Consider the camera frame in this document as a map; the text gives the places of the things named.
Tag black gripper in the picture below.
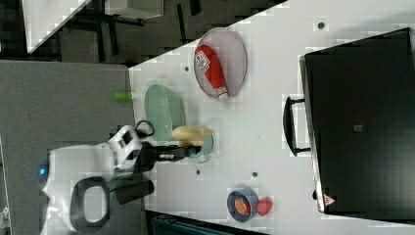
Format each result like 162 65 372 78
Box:
134 145 202 173

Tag yellow plush peeled banana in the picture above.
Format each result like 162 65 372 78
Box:
171 125 213 147

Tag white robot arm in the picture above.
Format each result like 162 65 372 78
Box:
39 142 201 235

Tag green mug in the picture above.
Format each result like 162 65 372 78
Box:
189 134 213 164

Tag green perforated colander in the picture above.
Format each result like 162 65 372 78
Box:
144 84 185 144

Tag green cylinder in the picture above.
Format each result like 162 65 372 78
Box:
114 92 133 101

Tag orange toy fruit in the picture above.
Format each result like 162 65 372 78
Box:
234 198 251 215

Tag red ketchup bottle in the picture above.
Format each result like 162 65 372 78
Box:
195 45 229 100

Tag red toy strawberry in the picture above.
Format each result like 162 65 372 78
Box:
256 198 273 216

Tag grey round plate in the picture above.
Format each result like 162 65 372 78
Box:
194 27 248 99

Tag grey partition panel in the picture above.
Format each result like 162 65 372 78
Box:
1 61 135 235

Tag black toaster oven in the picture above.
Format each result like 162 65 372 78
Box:
300 28 415 224

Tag black cable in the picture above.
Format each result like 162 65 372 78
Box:
134 119 156 138

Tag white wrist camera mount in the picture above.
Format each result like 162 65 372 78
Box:
109 125 142 169

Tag black oven door handle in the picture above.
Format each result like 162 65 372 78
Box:
283 97 311 157

